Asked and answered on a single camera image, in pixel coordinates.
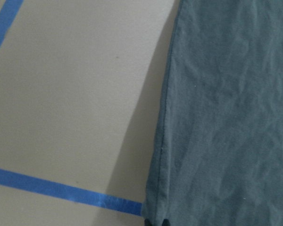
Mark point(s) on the black printed t-shirt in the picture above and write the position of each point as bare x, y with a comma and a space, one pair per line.
218, 148

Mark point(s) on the blue tape grid lines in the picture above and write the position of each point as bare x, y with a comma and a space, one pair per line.
15, 180

